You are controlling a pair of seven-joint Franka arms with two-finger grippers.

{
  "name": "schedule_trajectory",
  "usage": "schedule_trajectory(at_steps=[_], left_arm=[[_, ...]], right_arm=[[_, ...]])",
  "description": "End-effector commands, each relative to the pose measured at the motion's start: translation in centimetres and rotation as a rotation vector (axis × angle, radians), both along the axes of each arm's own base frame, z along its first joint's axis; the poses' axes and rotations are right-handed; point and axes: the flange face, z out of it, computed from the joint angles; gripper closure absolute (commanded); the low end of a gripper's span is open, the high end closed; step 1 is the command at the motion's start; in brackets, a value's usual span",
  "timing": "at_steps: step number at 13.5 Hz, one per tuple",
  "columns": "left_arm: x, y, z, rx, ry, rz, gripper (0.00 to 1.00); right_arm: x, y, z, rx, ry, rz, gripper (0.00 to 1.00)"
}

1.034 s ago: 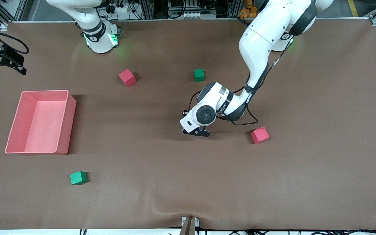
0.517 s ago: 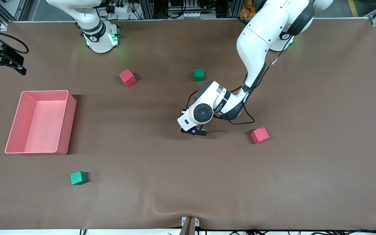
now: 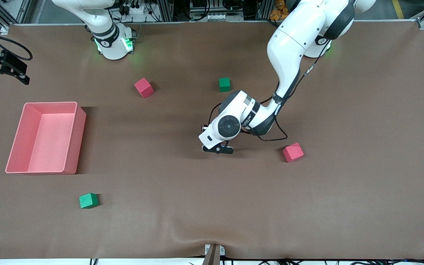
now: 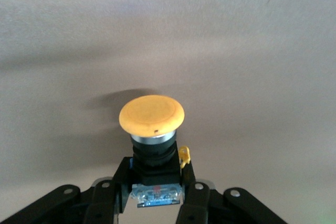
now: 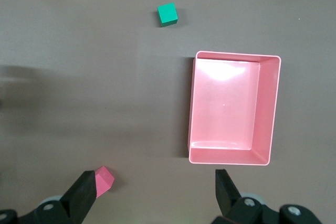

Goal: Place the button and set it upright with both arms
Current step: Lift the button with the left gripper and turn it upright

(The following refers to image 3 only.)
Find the pink foam cube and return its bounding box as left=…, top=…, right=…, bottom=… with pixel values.
left=134, top=77, right=155, bottom=99
left=282, top=142, right=304, bottom=163

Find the pink plastic bin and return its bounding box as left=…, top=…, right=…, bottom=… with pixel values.
left=5, top=102, right=86, bottom=175

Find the brown table mat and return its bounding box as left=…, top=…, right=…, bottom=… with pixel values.
left=0, top=20, right=424, bottom=260

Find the white connector strip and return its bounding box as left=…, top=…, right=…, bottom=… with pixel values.
left=189, top=10, right=244, bottom=22

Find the white power strip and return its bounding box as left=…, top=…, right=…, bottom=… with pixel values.
left=123, top=4, right=146, bottom=15

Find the pile of orange objects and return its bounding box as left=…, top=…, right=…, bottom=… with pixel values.
left=270, top=0, right=288, bottom=21

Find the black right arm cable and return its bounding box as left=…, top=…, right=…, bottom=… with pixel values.
left=0, top=35, right=33, bottom=61

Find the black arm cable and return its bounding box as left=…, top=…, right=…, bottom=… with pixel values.
left=0, top=35, right=33, bottom=61
left=207, top=52, right=289, bottom=142

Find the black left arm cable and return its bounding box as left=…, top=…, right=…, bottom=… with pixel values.
left=207, top=52, right=289, bottom=142

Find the grey metal bracket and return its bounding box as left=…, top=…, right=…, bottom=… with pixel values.
left=204, top=244, right=226, bottom=256

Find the brown camera pole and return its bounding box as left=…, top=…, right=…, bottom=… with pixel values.
left=202, top=244, right=221, bottom=265

